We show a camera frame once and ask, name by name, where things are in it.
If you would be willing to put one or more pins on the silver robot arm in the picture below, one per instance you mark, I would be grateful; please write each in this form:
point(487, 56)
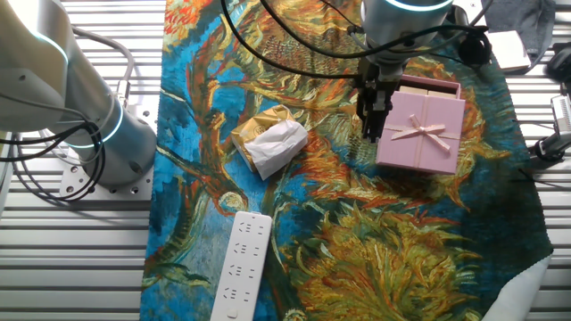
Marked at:
point(111, 134)

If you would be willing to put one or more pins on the beige cardboard insert block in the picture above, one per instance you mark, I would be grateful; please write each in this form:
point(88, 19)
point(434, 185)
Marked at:
point(441, 94)
point(412, 90)

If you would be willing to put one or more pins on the sunflower painting print cloth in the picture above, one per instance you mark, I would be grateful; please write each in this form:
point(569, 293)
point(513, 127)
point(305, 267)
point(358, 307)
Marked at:
point(357, 223)

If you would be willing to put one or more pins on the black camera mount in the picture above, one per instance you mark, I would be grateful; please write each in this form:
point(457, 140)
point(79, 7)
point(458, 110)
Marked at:
point(551, 147)

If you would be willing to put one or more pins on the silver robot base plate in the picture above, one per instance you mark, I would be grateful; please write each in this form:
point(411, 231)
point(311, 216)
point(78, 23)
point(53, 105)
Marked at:
point(143, 185)

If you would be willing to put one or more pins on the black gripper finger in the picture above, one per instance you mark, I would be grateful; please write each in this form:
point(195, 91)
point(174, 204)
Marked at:
point(383, 120)
point(369, 127)

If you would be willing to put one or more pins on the gold tissue pack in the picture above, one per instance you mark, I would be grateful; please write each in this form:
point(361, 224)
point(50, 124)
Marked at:
point(272, 147)

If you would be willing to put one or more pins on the black rounded device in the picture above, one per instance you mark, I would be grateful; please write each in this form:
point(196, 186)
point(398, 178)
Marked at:
point(561, 64)

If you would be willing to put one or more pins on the small silver camera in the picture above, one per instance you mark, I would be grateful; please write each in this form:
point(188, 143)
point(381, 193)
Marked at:
point(563, 113)

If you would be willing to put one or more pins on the dark grey cloth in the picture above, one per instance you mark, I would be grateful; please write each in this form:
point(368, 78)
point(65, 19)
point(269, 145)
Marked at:
point(522, 15)

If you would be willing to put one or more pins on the pink casing with bow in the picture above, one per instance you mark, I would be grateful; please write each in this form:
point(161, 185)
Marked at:
point(401, 151)

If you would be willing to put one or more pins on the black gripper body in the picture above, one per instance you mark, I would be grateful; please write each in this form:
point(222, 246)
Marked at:
point(368, 87)

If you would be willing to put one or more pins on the pink inner gift box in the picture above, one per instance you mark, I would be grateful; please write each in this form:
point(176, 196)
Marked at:
point(428, 80)

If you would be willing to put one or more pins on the white power strip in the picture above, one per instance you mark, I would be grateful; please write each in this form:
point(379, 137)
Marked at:
point(243, 267)

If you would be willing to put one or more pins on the flat white box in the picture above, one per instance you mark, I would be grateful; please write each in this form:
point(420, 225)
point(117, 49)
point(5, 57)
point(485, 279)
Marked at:
point(508, 49)

